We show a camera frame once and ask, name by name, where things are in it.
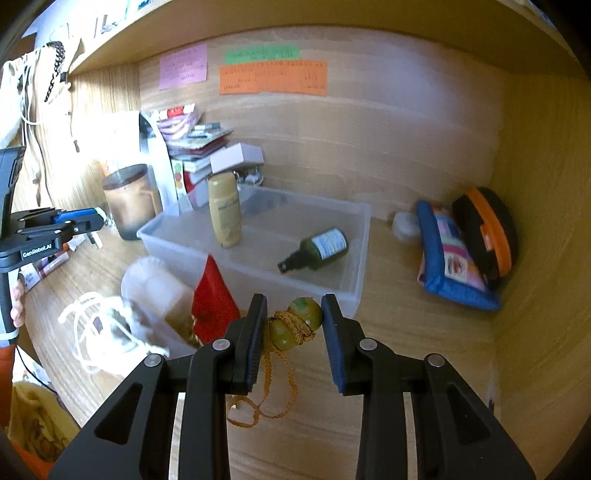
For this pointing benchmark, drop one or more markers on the white round container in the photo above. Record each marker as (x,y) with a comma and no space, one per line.
(405,226)

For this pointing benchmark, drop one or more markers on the brown glass candle jar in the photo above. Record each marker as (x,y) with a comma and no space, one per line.
(130,203)

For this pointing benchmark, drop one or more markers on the red pouch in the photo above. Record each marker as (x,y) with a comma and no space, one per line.
(213,300)

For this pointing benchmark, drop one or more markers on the yellow plastic bottle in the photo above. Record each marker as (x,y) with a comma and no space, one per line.
(225,212)

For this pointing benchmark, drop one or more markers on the fruit print carton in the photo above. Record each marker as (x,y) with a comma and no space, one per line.
(178,177)

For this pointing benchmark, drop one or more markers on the small white box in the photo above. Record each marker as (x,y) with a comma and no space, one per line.
(235,157)

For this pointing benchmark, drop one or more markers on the yellow printed cloth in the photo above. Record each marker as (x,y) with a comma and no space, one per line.
(39,420)

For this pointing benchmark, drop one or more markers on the blue pencil case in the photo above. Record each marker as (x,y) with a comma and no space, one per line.
(443,258)

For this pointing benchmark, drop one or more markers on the stack of flat packets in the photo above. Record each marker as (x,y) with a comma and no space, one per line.
(194,134)

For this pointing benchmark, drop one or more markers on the orange paper note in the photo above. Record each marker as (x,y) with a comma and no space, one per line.
(272,78)

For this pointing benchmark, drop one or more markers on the white cloth bag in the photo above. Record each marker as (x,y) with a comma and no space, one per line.
(14,92)

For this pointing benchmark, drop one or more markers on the green paper note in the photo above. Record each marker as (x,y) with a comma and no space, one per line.
(261,54)

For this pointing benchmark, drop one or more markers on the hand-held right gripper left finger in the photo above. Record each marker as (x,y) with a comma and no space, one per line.
(251,350)

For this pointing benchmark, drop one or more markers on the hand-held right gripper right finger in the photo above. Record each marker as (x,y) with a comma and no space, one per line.
(334,350)

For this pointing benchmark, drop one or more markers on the black orange zip case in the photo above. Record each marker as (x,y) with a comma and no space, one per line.
(489,226)

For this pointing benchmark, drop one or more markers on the wooden desktop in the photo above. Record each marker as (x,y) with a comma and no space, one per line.
(415,360)

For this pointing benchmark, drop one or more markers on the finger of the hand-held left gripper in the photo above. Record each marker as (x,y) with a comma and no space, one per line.
(81,215)
(76,229)

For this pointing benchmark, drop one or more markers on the clear plastic storage bin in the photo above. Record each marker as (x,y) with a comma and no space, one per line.
(277,207)

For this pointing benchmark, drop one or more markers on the dark green spray bottle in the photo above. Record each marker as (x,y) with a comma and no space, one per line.
(321,247)

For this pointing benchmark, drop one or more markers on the wooden shelf board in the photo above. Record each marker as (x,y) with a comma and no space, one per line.
(323,18)

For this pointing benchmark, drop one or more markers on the pink paper note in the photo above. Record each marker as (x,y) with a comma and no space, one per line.
(183,67)

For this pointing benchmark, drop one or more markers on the small printed packets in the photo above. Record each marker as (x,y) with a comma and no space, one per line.
(46,267)

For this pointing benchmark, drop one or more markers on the person's left hand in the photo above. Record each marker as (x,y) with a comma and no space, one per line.
(18,307)

